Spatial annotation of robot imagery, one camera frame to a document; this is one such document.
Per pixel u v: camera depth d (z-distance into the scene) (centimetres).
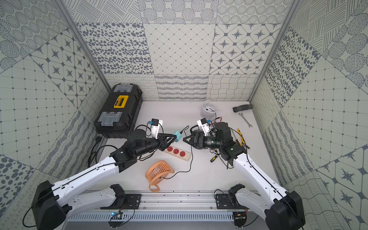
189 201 75
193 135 63
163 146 62
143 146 59
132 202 73
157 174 71
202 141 63
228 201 73
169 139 70
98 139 99
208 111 105
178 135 71
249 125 106
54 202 40
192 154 90
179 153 89
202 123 68
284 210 38
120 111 90
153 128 64
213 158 88
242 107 112
